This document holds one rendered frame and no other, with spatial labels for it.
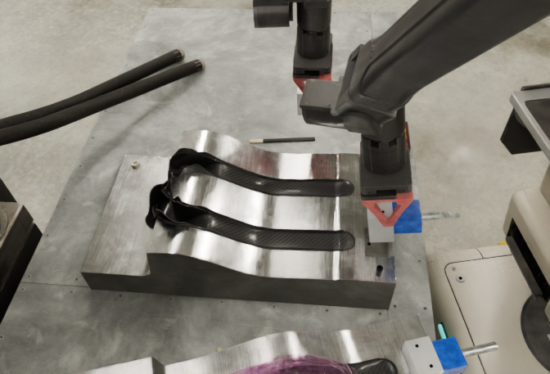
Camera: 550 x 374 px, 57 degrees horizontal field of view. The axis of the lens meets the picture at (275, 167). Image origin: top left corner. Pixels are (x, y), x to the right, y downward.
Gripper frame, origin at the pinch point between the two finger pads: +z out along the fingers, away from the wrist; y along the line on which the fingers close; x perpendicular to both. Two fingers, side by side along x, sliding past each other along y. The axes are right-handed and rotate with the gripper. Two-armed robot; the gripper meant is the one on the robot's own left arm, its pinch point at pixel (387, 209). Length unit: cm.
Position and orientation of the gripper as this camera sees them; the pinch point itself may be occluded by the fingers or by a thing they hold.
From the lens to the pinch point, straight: 76.4
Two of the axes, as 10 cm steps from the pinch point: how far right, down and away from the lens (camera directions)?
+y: -1.2, 6.5, -7.5
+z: 1.8, 7.6, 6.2
